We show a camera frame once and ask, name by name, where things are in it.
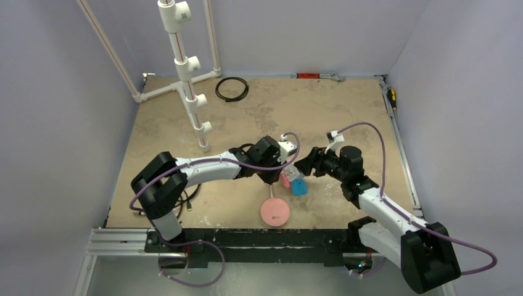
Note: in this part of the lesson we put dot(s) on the pink plug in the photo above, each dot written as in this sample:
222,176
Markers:
284,180

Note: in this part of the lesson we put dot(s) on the pink round puck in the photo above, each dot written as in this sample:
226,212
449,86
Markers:
275,212

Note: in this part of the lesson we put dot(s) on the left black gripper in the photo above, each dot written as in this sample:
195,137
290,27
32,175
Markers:
268,178

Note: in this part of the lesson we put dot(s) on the red adjustable wrench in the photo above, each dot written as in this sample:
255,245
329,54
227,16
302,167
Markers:
329,76

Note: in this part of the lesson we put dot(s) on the yellow black screwdriver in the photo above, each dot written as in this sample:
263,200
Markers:
391,96

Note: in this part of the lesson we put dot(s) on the aluminium frame rail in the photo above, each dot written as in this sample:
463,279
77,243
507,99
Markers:
119,242

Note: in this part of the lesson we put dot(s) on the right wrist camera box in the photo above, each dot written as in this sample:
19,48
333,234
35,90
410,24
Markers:
335,139

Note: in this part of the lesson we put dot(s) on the white PVC pipe frame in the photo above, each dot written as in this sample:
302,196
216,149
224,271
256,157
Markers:
173,15

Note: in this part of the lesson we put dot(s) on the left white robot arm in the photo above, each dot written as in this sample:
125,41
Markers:
158,186

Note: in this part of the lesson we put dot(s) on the white cube socket adapter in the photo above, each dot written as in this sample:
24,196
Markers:
292,173

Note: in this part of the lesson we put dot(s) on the blue plug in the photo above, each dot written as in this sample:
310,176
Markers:
299,187

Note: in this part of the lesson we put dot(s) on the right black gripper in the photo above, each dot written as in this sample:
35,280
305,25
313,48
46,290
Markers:
317,162

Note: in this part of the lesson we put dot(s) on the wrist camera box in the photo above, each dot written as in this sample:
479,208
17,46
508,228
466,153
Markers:
335,139
287,149

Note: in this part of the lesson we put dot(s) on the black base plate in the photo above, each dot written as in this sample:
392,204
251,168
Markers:
202,246

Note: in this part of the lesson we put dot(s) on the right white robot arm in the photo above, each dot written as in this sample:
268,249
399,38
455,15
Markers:
425,259

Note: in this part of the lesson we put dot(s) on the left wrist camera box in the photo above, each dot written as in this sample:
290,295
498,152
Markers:
287,149

